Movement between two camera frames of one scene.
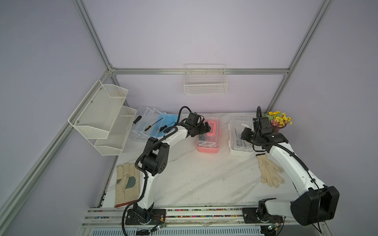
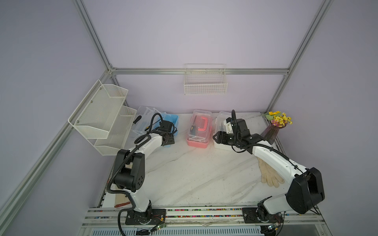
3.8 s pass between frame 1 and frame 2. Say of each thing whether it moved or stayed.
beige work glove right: stayed
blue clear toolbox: stayed
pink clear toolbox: moved
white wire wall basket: stayed
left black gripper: moved
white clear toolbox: moved
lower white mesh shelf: stayed
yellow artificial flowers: stayed
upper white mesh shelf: stayed
